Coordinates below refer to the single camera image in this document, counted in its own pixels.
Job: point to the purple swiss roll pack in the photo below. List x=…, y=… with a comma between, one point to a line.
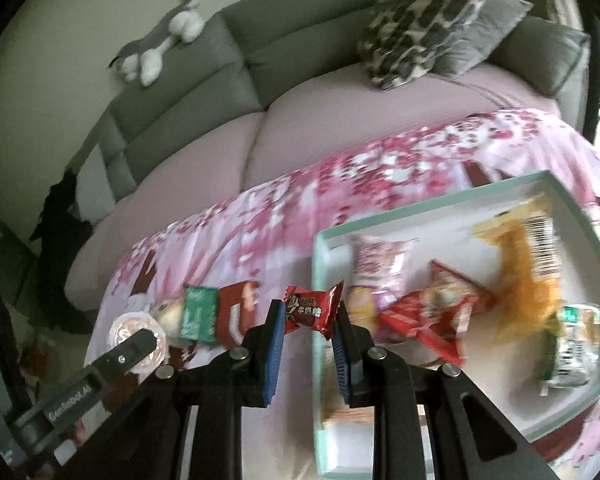
x=380, y=271

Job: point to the white pillow on sofa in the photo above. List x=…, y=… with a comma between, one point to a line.
x=94, y=197

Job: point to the grey white plush toy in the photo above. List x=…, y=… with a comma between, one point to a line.
x=142, y=59

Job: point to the green snack pack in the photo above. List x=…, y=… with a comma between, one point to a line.
x=199, y=315

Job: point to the beige wafer cake pack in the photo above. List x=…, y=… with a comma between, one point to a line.
x=343, y=436

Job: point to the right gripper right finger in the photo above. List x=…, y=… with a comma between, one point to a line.
x=426, y=421

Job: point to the orange cake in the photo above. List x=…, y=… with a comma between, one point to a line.
x=530, y=268

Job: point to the grey sofa with pink cover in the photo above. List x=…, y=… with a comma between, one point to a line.
x=271, y=86

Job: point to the leopard print cushion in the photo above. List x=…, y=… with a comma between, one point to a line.
x=405, y=37

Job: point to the dark clothing on sofa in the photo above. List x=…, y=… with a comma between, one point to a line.
x=62, y=234

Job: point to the dark red snack pack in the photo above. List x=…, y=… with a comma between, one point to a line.
x=237, y=312

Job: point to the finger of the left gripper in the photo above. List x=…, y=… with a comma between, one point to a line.
x=46, y=425

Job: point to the red snack pouch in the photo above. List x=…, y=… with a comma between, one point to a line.
x=438, y=315

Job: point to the red beef candy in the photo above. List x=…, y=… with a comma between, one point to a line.
x=313, y=309

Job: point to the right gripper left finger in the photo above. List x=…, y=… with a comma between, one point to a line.
x=188, y=422

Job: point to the steamed cake clear wrapper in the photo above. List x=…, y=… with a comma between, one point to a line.
x=169, y=315

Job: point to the green white crisp rice pack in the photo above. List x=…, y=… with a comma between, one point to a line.
x=573, y=347

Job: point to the cartoon print pink cloth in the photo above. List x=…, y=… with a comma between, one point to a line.
x=431, y=185

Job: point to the round pink jelly cup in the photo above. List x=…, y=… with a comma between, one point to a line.
x=140, y=342

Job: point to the grey cushion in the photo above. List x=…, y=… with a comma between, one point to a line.
x=474, y=44

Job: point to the teal rimmed white tray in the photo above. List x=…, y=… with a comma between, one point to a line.
x=487, y=298

